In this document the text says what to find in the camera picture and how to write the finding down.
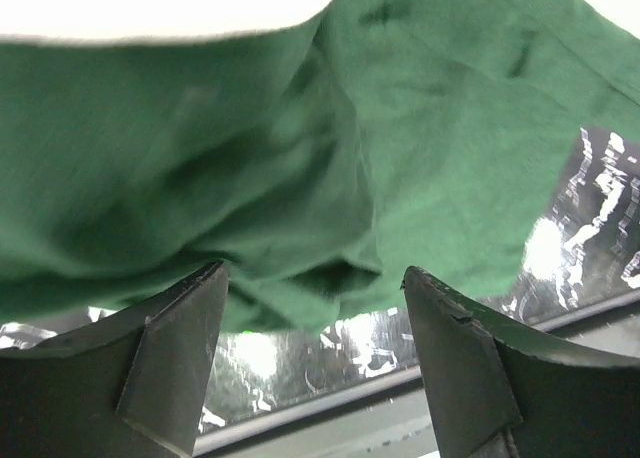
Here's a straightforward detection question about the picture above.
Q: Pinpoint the white and green t-shirt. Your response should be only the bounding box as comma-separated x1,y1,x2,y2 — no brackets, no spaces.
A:
1,0,639,331

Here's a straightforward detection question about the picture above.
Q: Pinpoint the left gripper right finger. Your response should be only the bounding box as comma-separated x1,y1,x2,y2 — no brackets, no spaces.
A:
401,266,639,457

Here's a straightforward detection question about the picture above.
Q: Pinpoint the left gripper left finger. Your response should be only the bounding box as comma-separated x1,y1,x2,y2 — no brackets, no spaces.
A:
1,263,228,458

